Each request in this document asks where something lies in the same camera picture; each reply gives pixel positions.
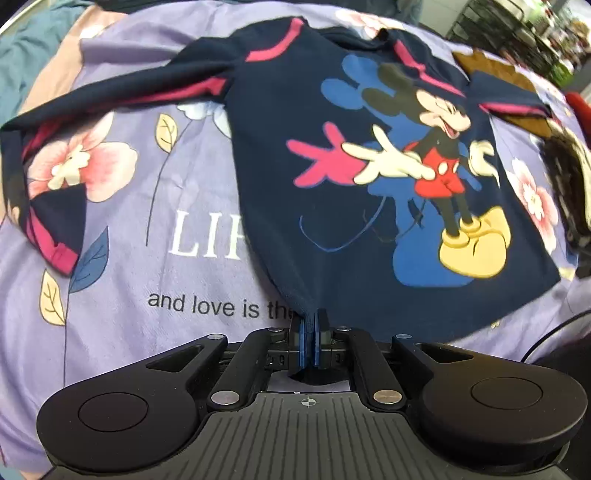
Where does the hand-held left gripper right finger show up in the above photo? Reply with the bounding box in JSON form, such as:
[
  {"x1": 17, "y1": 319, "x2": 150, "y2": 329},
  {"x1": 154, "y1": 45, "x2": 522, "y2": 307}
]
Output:
[{"x1": 314, "y1": 308, "x2": 472, "y2": 412}]

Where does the red garment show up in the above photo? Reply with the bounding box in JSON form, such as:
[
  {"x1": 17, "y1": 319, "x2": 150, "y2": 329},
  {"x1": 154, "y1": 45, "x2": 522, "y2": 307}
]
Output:
[{"x1": 566, "y1": 91, "x2": 591, "y2": 139}]

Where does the navy cartoon print shirt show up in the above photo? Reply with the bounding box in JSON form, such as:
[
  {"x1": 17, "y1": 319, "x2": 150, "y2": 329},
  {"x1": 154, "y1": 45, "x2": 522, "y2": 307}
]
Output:
[{"x1": 0, "y1": 16, "x2": 561, "y2": 340}]

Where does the dark patterned cloth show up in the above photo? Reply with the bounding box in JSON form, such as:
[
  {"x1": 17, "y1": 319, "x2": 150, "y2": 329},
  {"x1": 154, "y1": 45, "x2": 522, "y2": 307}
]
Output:
[{"x1": 538, "y1": 122, "x2": 591, "y2": 268}]

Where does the black wire rack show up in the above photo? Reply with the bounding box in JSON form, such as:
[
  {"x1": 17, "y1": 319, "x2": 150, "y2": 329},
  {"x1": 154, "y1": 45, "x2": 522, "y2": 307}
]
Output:
[{"x1": 445, "y1": 0, "x2": 578, "y2": 84}]

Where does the black cable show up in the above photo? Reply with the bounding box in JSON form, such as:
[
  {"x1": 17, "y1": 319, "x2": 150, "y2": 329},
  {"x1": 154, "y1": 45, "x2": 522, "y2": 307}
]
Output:
[{"x1": 521, "y1": 313, "x2": 591, "y2": 365}]

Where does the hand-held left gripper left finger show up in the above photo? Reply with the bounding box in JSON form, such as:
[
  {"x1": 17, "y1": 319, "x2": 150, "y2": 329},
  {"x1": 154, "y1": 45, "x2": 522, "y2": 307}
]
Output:
[{"x1": 147, "y1": 314, "x2": 309, "y2": 414}]

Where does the teal cloth cover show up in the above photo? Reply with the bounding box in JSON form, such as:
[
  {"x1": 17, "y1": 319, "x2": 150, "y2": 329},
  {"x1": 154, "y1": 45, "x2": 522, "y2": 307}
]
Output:
[{"x1": 0, "y1": 9, "x2": 77, "y2": 123}]

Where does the brown garment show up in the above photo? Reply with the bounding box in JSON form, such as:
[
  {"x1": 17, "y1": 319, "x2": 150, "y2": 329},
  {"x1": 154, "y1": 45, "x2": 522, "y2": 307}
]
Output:
[{"x1": 452, "y1": 50, "x2": 555, "y2": 139}]

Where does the purple floral bed sheet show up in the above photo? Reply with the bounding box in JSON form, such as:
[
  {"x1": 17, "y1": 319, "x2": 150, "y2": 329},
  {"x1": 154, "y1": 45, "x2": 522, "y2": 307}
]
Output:
[{"x1": 0, "y1": 0, "x2": 591, "y2": 472}]

